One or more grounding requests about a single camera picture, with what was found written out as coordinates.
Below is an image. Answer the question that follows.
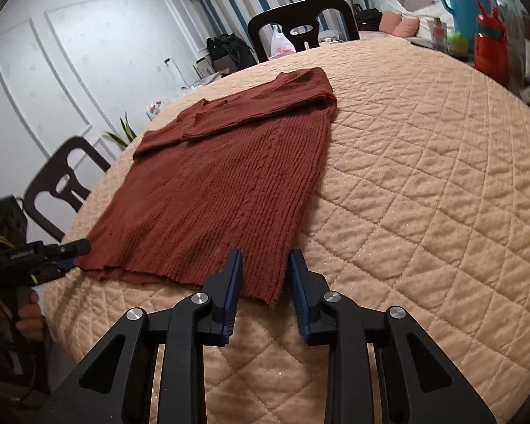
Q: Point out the rust red knit sweater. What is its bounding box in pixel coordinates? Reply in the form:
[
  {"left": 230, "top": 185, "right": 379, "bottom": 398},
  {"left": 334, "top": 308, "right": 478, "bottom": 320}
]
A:
[{"left": 73, "top": 67, "right": 338, "bottom": 307}]

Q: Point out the red gift bag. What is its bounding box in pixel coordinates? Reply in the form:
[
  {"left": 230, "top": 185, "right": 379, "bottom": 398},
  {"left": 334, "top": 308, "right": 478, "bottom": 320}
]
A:
[{"left": 473, "top": 37, "right": 511, "bottom": 86}]

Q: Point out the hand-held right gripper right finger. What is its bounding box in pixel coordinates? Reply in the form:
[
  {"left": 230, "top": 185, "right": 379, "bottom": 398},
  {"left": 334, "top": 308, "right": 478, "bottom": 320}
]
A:
[{"left": 289, "top": 248, "right": 497, "bottom": 424}]

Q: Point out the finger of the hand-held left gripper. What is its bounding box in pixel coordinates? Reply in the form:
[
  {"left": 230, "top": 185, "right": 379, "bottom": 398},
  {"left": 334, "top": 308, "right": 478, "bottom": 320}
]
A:
[
  {"left": 32, "top": 258, "right": 76, "bottom": 284},
  {"left": 41, "top": 238, "right": 92, "bottom": 259}
]

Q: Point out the white charger cable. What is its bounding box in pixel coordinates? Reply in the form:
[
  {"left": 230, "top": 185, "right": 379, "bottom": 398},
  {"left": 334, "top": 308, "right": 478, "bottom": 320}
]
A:
[{"left": 163, "top": 57, "right": 183, "bottom": 89}]

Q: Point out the peach quilted table cover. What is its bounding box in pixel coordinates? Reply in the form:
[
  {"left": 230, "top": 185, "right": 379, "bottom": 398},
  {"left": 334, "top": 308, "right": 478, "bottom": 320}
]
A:
[{"left": 42, "top": 35, "right": 530, "bottom": 424}]

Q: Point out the green frog toy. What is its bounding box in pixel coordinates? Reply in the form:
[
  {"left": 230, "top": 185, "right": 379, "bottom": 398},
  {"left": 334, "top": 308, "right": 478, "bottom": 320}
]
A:
[{"left": 448, "top": 31, "right": 469, "bottom": 54}]

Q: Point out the white red printed plastic bag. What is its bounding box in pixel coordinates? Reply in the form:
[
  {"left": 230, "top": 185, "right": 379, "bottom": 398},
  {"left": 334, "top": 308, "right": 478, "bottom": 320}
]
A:
[{"left": 269, "top": 24, "right": 296, "bottom": 59}]

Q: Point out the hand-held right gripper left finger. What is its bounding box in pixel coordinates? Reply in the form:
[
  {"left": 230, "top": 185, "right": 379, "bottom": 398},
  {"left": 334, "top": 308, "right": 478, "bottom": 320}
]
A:
[{"left": 37, "top": 248, "right": 245, "bottom": 424}]

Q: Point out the dark wooden chair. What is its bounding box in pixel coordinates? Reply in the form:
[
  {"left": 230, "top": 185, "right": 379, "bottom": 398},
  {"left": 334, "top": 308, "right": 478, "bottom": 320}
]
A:
[
  {"left": 247, "top": 0, "right": 360, "bottom": 63},
  {"left": 23, "top": 137, "right": 111, "bottom": 241}
]

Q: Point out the black backpack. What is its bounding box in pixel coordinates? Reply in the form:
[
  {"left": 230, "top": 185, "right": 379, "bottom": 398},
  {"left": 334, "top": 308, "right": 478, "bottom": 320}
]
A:
[{"left": 207, "top": 33, "right": 257, "bottom": 71}]

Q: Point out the person's left hand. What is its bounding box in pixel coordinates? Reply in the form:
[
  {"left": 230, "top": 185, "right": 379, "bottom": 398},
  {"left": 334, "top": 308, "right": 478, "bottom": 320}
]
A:
[{"left": 17, "top": 290, "right": 43, "bottom": 342}]

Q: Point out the green potted plant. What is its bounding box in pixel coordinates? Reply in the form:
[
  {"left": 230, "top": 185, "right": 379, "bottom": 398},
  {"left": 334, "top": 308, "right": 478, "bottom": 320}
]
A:
[{"left": 107, "top": 112, "right": 137, "bottom": 146}]

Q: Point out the white side desk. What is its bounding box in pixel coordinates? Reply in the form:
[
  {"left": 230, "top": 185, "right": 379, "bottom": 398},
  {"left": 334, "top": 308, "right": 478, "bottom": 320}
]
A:
[{"left": 172, "top": 71, "right": 222, "bottom": 95}]

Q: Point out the red horned bottle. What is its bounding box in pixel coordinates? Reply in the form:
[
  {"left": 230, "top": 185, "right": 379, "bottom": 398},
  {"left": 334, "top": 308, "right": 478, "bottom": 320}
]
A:
[{"left": 476, "top": 0, "right": 505, "bottom": 40}]

